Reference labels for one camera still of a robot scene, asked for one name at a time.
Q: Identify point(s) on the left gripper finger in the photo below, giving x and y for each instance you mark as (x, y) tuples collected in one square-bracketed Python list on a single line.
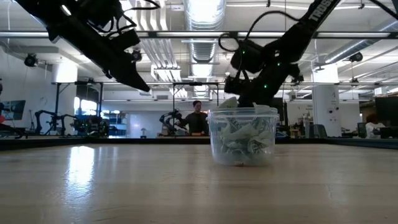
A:
[(130, 76)]

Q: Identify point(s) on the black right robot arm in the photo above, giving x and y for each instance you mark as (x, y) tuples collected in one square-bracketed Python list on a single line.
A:
[(298, 34)]

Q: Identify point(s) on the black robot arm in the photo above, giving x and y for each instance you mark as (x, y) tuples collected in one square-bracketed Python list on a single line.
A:
[(169, 119), (51, 121)]

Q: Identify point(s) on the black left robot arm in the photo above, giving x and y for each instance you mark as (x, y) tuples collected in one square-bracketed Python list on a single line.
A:
[(46, 12)]

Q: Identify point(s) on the black ceiling spot lamp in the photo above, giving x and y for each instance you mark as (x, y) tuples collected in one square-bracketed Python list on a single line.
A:
[(356, 57), (138, 56), (30, 60)]

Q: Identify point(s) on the large black screen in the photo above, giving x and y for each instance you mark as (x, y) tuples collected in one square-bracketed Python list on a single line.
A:
[(282, 105)]

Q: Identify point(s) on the blue storage shelf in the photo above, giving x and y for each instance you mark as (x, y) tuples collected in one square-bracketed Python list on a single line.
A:
[(116, 124)]

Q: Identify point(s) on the clear plastic food container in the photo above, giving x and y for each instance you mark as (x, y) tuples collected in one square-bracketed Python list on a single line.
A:
[(213, 124)]

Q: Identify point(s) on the white building column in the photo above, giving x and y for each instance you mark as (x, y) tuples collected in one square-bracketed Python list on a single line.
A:
[(326, 112)]

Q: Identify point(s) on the person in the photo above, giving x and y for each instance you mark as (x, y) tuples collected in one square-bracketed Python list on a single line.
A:
[(197, 119), (373, 126)]

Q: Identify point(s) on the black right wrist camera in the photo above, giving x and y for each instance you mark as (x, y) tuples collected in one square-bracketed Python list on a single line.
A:
[(234, 85)]

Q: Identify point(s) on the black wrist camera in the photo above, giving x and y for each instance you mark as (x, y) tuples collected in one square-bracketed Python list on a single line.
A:
[(234, 85), (124, 39)]

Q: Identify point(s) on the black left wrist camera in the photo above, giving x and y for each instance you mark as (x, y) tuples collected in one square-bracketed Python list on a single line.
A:
[(124, 39)]

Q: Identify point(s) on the silver ventilation duct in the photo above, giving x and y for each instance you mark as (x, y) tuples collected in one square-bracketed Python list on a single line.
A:
[(203, 53)]

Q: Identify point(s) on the black aluminium rig frame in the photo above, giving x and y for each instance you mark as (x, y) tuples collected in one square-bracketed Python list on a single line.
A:
[(174, 140)]

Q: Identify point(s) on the dark wall poster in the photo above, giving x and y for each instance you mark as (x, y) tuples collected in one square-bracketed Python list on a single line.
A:
[(12, 109)]

